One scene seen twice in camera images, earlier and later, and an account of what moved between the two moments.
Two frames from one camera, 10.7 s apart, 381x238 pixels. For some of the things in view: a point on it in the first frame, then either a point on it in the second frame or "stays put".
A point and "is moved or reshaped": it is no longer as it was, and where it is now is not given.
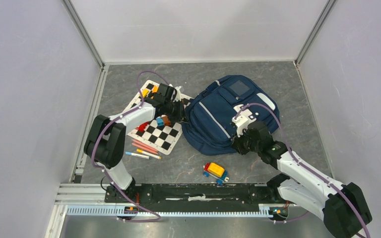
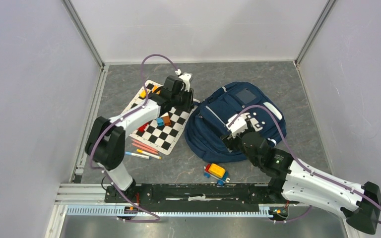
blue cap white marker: x=138 y=155 stays put
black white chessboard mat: x=159 y=134 stays put
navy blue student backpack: x=207 y=125 is moved or reshaped
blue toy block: x=160 y=121 stays put
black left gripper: x=181 y=116 to x=189 y=104
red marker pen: x=144 y=146 stays put
